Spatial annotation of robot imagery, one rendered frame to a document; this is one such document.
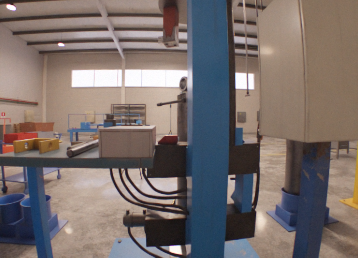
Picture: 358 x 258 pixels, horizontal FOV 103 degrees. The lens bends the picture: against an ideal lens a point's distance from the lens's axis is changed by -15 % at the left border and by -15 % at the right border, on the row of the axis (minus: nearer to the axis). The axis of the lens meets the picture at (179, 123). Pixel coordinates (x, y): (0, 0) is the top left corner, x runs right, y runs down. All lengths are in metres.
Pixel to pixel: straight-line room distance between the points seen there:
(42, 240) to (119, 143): 0.84
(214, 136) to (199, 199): 0.31
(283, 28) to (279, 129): 0.27
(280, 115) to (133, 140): 0.56
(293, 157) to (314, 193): 1.66
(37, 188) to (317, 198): 1.28
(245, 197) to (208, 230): 0.39
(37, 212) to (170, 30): 1.55
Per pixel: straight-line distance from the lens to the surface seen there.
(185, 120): 1.57
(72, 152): 0.86
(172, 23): 1.53
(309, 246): 0.68
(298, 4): 0.52
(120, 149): 0.77
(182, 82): 1.74
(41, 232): 1.33
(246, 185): 1.21
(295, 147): 2.23
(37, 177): 1.20
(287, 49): 0.51
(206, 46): 0.87
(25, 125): 13.23
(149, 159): 0.75
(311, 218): 0.64
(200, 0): 0.99
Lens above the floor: 1.23
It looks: 1 degrees down
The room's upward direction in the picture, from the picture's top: straight up
